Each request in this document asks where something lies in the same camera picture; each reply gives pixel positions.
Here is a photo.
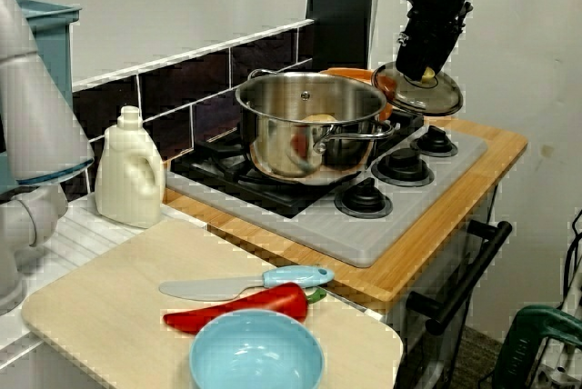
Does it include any red toy pepper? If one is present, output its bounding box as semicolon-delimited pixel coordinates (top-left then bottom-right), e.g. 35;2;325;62
163;282;327;334

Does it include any light blue cabinet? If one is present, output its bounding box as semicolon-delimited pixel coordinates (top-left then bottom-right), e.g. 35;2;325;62
0;0;83;195

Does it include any white toy oven cabinet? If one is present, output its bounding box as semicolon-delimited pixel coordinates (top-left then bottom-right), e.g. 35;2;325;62
384;179;501;389

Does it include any pale wooden cutting board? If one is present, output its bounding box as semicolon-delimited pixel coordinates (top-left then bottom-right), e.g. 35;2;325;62
21;218;405;389

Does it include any white foam board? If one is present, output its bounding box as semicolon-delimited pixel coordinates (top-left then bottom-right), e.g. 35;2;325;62
368;0;582;344

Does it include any dark grey hood support panel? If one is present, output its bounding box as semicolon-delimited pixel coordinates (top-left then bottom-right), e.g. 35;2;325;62
305;0;376;72

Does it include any orange toy pot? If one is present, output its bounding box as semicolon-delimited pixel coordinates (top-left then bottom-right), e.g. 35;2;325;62
320;66;395;122

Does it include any white toy detergent bottle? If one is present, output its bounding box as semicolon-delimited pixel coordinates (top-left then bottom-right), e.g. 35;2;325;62
94;105;167;230

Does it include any black burner grate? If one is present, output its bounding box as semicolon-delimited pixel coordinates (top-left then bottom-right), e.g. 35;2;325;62
372;106;428;154
168;134;365;220

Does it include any toy knife blue handle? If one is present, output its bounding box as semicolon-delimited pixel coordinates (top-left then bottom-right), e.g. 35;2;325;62
158;264;336;302

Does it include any black stove knob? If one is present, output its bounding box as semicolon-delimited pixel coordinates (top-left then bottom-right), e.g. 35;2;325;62
371;147;436;188
410;125;459;157
334;177;395;219

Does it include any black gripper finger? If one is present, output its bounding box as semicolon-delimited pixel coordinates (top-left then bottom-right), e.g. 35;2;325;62
394;20;456;84

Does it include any smoked glass lid yellow knob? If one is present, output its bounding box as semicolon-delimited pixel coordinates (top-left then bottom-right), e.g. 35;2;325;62
370;60;464;116

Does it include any bamboo wooden countertop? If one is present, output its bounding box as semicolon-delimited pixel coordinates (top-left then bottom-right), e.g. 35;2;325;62
162;111;528;304

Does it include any grey toy stove panel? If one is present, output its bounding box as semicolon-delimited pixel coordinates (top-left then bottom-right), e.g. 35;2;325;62
166;109;488;268

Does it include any dark tile backsplash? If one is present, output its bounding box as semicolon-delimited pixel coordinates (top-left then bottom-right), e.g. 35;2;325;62
58;18;315;202

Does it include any grey toy faucet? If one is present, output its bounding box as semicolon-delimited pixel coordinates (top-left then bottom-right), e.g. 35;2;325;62
0;0;95;315

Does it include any light blue bowl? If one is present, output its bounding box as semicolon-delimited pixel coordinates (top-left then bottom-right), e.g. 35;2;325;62
189;309;326;389

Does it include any stainless steel pot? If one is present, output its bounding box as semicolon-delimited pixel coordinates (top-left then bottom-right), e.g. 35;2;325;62
235;68;401;187

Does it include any black oven door handle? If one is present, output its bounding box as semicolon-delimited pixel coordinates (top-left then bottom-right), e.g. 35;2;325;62
406;219;514;335

